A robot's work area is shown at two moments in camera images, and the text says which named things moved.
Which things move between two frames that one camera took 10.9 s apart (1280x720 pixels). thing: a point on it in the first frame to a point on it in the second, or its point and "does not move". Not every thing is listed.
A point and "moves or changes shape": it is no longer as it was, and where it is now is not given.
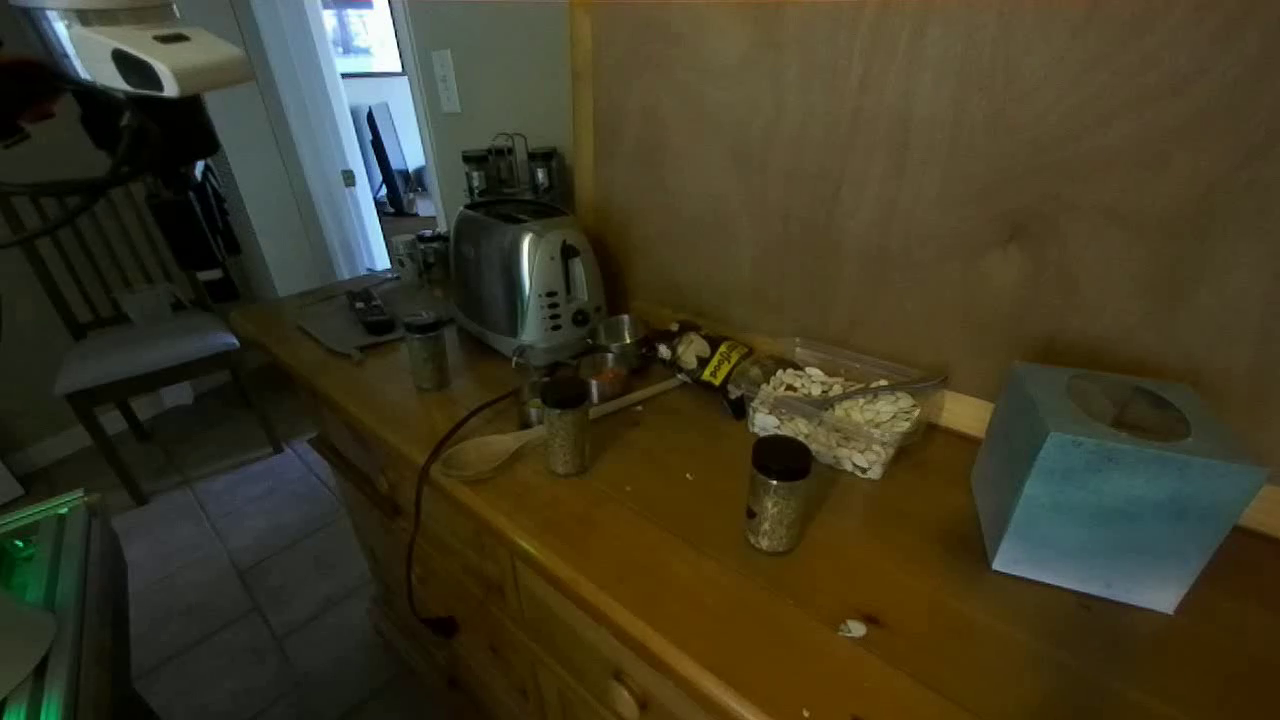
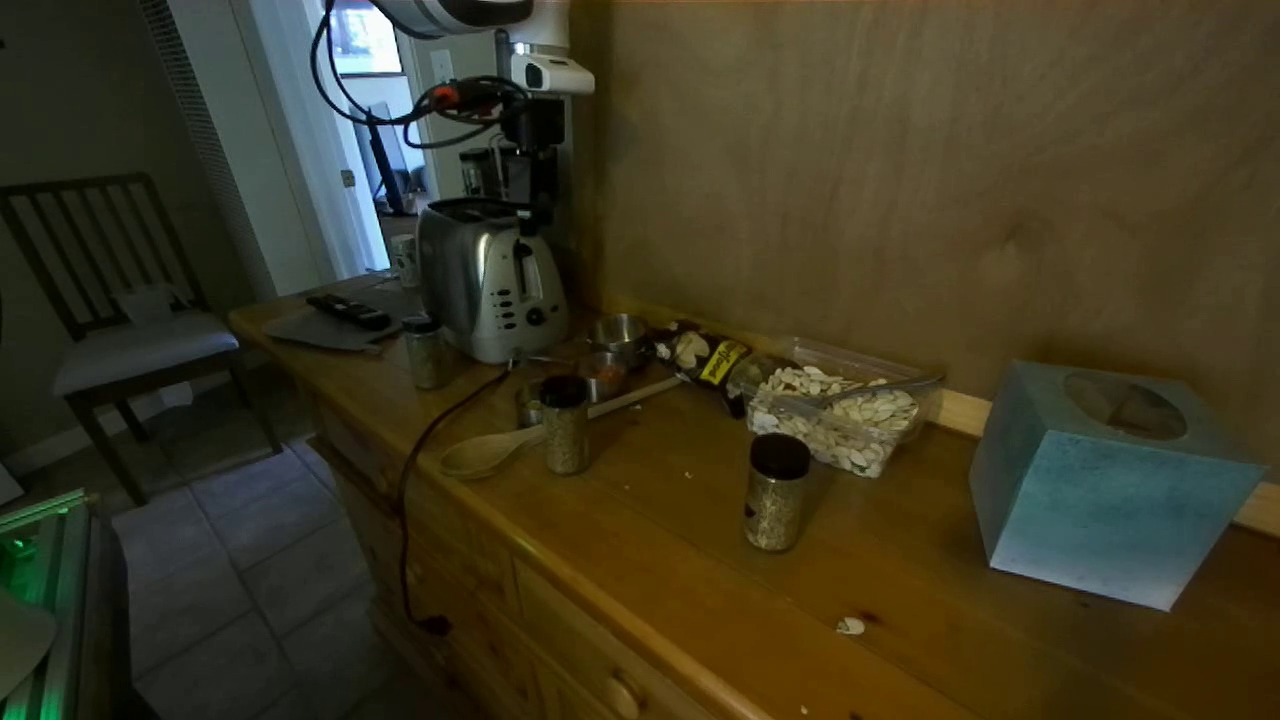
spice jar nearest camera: x=777 y=494 does not move
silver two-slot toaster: x=524 y=287 moves or changes shape
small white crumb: x=852 y=630 does not move
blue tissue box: x=1107 y=486 does not move
